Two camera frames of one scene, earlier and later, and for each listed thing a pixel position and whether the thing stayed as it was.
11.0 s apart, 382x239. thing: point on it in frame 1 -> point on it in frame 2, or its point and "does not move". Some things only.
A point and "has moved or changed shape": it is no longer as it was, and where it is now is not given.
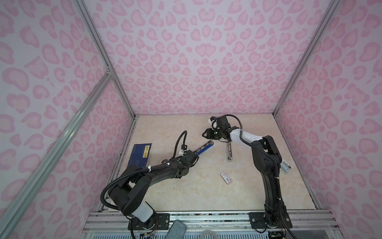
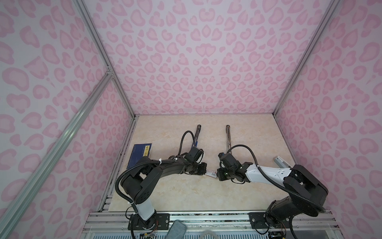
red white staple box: (226, 177) has moved or changed shape
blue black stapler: (204, 148) -> (196, 139)
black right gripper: (209, 134) -> (219, 174)
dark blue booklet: (141, 155) does not move
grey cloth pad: (177, 230) does not move
